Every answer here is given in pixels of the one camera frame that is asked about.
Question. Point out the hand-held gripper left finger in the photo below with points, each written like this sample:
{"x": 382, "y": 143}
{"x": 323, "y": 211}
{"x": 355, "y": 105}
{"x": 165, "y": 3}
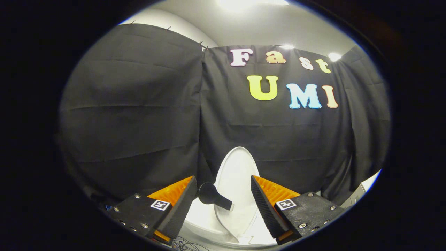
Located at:
{"x": 174, "y": 216}

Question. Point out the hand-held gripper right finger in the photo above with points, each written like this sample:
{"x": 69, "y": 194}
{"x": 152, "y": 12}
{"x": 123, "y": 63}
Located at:
{"x": 270, "y": 216}

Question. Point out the black backdrop cloth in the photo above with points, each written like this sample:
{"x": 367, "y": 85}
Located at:
{"x": 146, "y": 122}

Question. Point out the white cabinet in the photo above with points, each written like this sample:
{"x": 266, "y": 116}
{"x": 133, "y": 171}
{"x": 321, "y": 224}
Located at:
{"x": 366, "y": 184}

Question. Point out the small ceiling light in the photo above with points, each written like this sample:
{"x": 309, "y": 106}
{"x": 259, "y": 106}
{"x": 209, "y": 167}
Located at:
{"x": 286, "y": 46}
{"x": 334, "y": 56}

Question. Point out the large ceiling light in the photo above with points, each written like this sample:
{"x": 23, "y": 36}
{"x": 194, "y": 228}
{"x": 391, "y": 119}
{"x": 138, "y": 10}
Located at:
{"x": 244, "y": 3}

